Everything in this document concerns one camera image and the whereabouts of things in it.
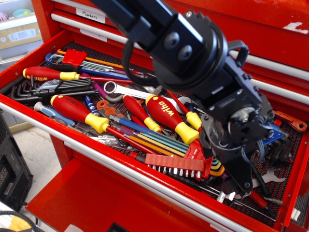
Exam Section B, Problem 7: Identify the red yellow screwdriver front left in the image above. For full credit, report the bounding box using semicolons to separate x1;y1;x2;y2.
50;95;158;154

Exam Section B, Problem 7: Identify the orange red flat wrench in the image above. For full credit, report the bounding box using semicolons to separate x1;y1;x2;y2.
273;110;308;132

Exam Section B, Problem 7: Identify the large wiha screwdriver centre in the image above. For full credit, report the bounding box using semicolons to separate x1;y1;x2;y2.
145;95;199;145

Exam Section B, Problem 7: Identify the black red drawer liner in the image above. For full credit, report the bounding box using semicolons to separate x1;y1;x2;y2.
9;41;304;228

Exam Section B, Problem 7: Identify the colourful hex key set front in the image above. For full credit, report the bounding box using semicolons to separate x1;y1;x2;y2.
109;115;227;189

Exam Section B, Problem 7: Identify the orange plastic tool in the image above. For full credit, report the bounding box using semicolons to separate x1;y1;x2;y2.
96;100;124;117

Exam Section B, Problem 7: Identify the red bit holder with bits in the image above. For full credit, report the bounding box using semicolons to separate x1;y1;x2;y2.
144;154;205;177

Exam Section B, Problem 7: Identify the blue holder hex key set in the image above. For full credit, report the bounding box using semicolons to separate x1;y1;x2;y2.
263;124;294;163

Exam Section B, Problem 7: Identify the small red yellow screwdriver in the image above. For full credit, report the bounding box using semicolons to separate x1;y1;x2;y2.
123;95;161;132

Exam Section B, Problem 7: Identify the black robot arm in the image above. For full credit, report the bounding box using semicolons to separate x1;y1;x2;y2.
95;0;274;197

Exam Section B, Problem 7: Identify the colourful hex key set rear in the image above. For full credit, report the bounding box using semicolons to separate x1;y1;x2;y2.
45;49;129;80

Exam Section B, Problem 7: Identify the blue grey precision screwdriver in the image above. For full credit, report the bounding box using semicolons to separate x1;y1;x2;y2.
34;101;97;137

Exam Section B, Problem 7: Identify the black thin screwdriver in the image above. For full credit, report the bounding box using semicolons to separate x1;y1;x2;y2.
251;164;271;197

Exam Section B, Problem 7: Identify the colourful hex key set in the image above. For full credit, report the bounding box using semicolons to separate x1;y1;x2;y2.
109;115;227;189
45;49;129;80

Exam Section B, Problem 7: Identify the wiha screwdriver top left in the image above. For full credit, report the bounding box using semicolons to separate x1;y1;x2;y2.
23;66;133;84

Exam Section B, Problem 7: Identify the wiha screwdriver right slim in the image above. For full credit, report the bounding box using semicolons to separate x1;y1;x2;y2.
167;90;202;132

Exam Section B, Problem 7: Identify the blue striped small tool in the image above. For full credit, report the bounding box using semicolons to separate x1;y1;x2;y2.
84;95;100;116

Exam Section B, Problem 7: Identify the black hex key set left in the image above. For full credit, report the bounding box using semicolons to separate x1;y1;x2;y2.
10;78;98;105

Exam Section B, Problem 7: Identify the flat silver open wrench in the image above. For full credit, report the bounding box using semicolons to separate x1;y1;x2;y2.
257;168;286;183

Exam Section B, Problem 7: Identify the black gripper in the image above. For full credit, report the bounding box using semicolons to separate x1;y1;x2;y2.
193;55;274;196

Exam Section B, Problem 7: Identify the black equipment box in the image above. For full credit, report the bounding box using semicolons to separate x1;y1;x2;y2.
0;111;33;211

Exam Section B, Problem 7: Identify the silver combination wrench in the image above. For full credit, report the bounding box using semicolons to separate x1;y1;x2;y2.
103;81;192;106

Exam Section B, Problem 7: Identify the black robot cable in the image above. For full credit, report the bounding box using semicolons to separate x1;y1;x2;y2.
122;40;160;87

